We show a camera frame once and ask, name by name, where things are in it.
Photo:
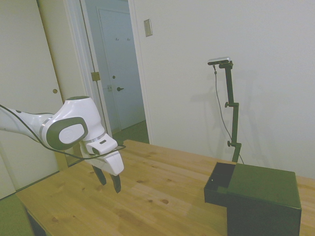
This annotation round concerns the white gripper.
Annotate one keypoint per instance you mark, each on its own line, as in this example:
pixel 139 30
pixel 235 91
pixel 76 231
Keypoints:
pixel 112 163

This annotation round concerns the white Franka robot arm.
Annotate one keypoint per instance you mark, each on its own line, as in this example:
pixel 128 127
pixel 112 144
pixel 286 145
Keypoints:
pixel 71 115

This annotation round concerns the black drawer cabinet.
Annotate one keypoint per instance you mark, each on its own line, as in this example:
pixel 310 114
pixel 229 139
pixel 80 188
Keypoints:
pixel 263 196

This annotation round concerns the white open door with hinge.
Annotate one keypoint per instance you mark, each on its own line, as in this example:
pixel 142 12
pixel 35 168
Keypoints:
pixel 94 73

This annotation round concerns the white closet door with knob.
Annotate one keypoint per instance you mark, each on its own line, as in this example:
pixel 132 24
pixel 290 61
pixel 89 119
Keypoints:
pixel 24 73

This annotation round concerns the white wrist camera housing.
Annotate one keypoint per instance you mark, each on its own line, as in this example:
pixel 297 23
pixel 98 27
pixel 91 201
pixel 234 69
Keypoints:
pixel 102 146

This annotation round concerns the black camera stand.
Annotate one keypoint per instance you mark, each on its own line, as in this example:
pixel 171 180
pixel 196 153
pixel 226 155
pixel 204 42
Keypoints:
pixel 233 115

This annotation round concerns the beige wall switch plate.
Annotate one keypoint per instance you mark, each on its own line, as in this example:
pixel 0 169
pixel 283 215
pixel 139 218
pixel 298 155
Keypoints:
pixel 148 27

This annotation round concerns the grey exterior camera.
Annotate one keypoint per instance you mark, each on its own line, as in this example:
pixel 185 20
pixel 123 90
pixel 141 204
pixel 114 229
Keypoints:
pixel 219 60

